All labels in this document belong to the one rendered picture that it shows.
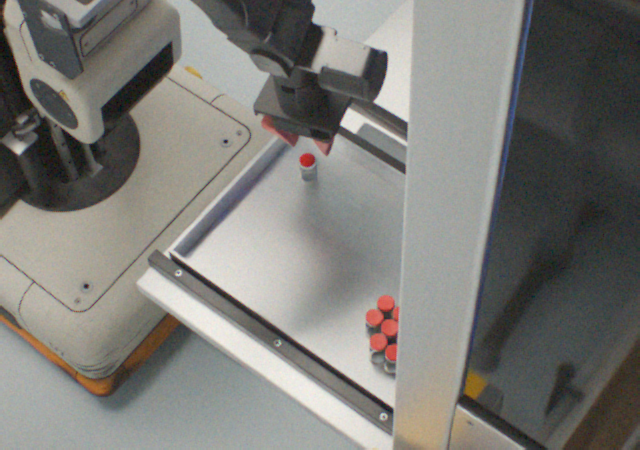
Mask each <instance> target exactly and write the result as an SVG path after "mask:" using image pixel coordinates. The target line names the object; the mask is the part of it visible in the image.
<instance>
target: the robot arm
mask: <svg viewBox="0 0 640 450"><path fill-rule="evenodd" d="M190 1H191V2H192V3H193V4H194V5H195V6H197V7H198V8H199V9H200V10H201V11H202V12H203V13H205V14H206V15H207V17H208V18H209V19H210V20H211V21H212V24H213V25H214V27H215V28H216V29H218V30H219V31H221V32H222V33H223V34H225V35H226V36H228V37H227V40H228V41H229V42H231V43H232V44H234V45H235V46H236V47H238V48H239V49H241V50H242V51H244V52H245V53H246V54H248V55H249V58H250V60H251V61H252V62H253V64H254V65H255V66H256V67H257V69H258V70H259V71H262V72H265V73H270V75H269V77H268V79H266V81H265V83H264V85H263V87H262V88H261V90H260V92H259V95H258V97H257V99H256V101H255V102H254V104H253V110H254V114H255V115H256V116H257V115H258V114H263V115H264V116H263V118H262V120H261V126H262V127H263V128H264V129H266V130H268V131H269V133H271V134H274V135H275V136H277V137H279V138H281V139H282V140H284V141H285V142H286V143H288V144H289V145H291V146H292V147H294V146H295V145H296V143H297V141H298V137H299V136H301V137H306V138H309V139H313V142H314V143H315V145H316V146H317V147H318V148H319V150H320V151H321V152H322V153H323V154H324V156H328V154H329V152H331V150H332V148H333V144H334V140H335V137H336V135H337V132H338V130H339V128H340V126H341V122H342V120H343V118H344V116H345V114H346V112H347V110H348V108H349V107H350V105H351V103H352V101H353V98H354V97H356V98H359V99H361V100H364V101H368V102H371V103H373V102H374V101H375V100H376V99H377V98H378V95H379V93H380V91H381V89H382V86H383V84H384V80H385V77H386V73H387V67H388V54H387V52H386V51H382V50H379V49H375V48H373V46H370V45H367V44H363V43H359V42H356V41H353V40H349V39H346V38H343V37H339V36H337V33H338V32H337V30H336V29H335V28H332V27H327V26H323V25H319V24H316V23H314V22H313V15H314V12H315V5H314V4H313V3H312V0H190ZM289 132H291V134H289Z"/></svg>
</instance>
